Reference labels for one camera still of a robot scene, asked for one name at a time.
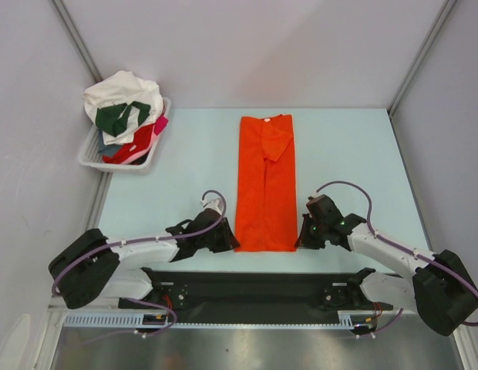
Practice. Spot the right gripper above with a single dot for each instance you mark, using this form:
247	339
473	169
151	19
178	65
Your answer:
309	234

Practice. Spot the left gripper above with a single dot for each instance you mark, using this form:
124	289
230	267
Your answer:
230	241

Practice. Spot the orange t shirt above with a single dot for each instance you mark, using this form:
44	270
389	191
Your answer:
266	218

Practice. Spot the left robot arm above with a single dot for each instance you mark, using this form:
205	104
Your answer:
92	267

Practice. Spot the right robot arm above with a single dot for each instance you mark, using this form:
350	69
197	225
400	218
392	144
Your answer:
435	286

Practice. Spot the red t shirt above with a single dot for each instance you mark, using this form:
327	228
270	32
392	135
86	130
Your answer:
142	142

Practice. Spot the pink garment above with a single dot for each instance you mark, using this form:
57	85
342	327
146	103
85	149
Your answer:
160	125

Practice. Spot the grey t shirt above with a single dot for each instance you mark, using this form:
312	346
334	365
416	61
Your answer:
109	150

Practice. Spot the white plastic basket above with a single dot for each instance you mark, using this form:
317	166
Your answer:
88	154

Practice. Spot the green and white t shirt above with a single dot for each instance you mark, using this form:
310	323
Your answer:
114	120

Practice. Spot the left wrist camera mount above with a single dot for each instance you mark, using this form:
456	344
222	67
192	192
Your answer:
215	204

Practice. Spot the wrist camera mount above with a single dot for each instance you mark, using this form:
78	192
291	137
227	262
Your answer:
313	196
215	204

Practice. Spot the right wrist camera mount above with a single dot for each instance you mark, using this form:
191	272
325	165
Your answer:
313	196

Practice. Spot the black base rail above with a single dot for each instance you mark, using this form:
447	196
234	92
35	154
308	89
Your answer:
252	295

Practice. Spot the white slotted cable duct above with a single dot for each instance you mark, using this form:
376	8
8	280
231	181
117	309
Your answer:
331	320

